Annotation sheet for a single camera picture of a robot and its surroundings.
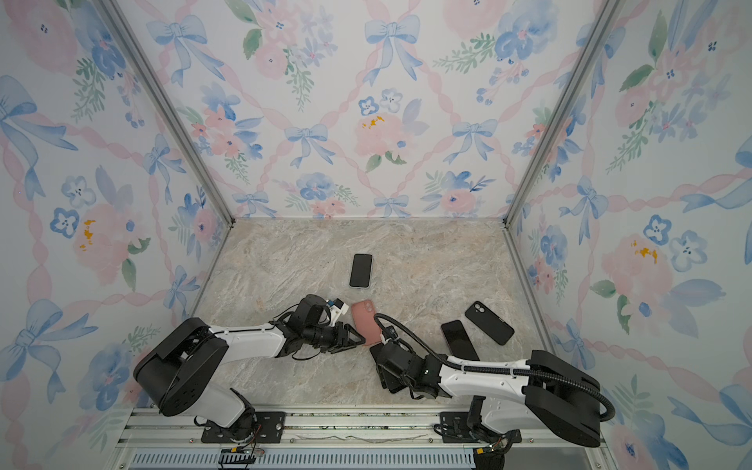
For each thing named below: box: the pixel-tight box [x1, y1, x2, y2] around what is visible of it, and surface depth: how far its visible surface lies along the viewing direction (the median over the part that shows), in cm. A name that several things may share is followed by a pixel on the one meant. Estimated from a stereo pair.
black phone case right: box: [465, 300, 516, 346], surface depth 95 cm
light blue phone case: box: [348, 252, 374, 290], surface depth 106 cm
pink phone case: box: [351, 299, 382, 346], surface depth 96 cm
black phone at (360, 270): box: [349, 253, 374, 288], surface depth 106 cm
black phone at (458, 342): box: [440, 319, 480, 361], surface depth 92 cm
